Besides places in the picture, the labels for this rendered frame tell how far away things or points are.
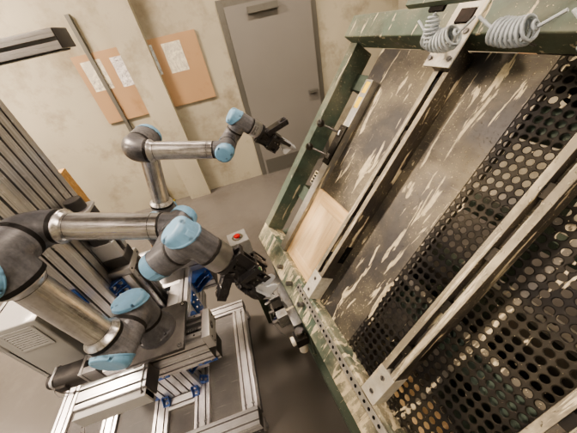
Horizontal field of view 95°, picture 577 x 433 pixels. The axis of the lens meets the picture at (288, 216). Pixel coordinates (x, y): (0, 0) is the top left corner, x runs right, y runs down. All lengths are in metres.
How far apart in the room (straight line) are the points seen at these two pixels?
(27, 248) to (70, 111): 3.39
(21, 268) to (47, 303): 0.12
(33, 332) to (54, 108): 3.16
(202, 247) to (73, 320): 0.48
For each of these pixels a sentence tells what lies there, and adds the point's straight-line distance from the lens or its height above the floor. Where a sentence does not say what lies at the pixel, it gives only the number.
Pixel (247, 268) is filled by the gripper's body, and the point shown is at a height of 1.47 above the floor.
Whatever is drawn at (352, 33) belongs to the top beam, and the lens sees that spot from 1.57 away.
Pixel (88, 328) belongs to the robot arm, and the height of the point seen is 1.35.
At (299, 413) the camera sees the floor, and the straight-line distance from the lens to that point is 2.05.
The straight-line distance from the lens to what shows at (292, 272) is 1.40.
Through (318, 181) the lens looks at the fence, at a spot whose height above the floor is 1.25.
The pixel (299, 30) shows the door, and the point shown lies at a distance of 3.91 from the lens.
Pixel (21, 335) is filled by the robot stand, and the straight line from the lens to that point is 1.50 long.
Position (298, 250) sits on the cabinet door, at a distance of 1.43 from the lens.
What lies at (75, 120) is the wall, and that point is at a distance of 4.23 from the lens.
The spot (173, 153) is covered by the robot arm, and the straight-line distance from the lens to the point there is 1.22.
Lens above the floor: 1.96
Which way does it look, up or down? 37 degrees down
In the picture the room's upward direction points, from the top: 13 degrees counter-clockwise
